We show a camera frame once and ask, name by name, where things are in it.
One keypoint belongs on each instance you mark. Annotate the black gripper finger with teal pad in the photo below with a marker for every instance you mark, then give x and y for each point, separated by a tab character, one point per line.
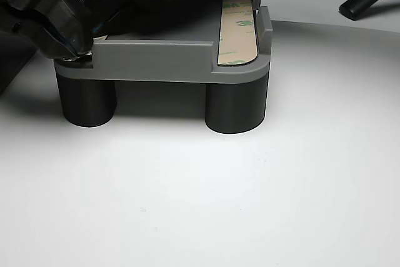
106	1
68	20
43	38

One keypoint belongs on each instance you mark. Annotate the dark gray printed robot arm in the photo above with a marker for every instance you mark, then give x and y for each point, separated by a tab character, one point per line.
12	60

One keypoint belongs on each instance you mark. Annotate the tan tape strip green logo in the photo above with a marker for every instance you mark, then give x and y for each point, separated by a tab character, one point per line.
237	38

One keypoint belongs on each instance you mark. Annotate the gray plastic fixture dark legs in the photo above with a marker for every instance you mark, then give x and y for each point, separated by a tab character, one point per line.
156	57

